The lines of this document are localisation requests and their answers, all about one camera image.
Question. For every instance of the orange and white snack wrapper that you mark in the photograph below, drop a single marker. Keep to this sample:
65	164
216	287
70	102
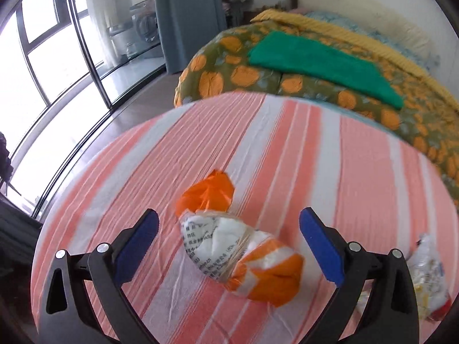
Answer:
233	243

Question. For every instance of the light blue floral sheet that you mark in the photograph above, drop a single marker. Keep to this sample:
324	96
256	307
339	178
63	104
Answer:
365	32

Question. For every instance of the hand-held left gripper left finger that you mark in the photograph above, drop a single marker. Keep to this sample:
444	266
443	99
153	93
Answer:
138	240

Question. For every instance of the black framed window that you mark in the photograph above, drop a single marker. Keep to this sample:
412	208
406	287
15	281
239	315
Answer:
53	71

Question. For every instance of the green folded cloth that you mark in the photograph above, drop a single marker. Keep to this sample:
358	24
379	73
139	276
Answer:
322	64

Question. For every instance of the orange floral green quilt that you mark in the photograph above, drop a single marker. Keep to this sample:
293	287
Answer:
229	71

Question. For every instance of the grey-blue curtain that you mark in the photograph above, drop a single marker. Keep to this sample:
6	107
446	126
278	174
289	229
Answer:
186	18

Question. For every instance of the dark grey cloth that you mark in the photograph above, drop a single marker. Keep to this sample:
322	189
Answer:
16	258

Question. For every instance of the white crumpled plastic wrapper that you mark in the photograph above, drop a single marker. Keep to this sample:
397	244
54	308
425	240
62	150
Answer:
428	276

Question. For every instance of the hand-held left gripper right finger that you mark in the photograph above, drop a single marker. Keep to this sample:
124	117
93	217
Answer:
321	245

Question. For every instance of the pink white striped bedsheet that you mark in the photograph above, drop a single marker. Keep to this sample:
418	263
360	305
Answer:
287	172

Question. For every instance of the cream pillow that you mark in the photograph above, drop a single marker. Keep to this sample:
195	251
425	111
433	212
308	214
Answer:
362	10

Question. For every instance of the washing machine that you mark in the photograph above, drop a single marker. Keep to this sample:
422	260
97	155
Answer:
145	25

